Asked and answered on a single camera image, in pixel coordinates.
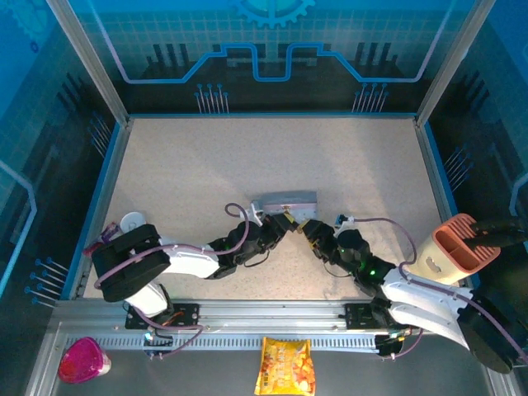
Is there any black utensil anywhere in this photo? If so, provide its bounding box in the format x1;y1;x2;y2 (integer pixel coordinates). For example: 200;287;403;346
469;217;528;251

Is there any pink lidded cup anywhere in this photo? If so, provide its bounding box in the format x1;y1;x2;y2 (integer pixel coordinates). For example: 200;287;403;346
57;337;113;384

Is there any beige and salmon holder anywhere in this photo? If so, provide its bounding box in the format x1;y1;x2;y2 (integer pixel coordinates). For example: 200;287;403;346
419;212;502;286

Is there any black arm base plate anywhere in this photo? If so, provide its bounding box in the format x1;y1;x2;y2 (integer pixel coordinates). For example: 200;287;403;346
344;303;397;331
125;303;201;331

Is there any aluminium table edge rail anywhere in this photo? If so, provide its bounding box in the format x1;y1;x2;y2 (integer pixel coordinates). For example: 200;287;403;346
413;117;486;300
61;117;134;300

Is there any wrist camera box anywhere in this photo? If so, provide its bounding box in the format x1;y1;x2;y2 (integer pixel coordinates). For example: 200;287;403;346
332;213;357;233
246;200;267;226

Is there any small circuit board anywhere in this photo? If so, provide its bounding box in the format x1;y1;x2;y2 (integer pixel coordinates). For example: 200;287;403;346
142;325;174;358
375;329;410;358

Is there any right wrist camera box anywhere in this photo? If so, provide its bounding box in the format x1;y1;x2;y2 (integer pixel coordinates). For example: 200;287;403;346
332;213;357;233

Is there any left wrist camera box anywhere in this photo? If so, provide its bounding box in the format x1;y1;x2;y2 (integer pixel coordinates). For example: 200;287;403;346
246;200;267;226

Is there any yellow snack bag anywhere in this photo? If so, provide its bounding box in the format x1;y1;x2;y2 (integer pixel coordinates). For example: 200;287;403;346
254;336;317;396

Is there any aluminium mounting beam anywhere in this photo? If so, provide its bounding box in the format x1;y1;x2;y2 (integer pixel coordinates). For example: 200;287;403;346
52;299;467;332

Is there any aluminium frame post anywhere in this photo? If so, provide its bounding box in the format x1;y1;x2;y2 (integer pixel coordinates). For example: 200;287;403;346
413;0;497;128
45;0;132;127

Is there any slotted grey cable duct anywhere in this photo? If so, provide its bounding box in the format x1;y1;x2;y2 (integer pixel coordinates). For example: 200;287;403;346
84;335;379;352

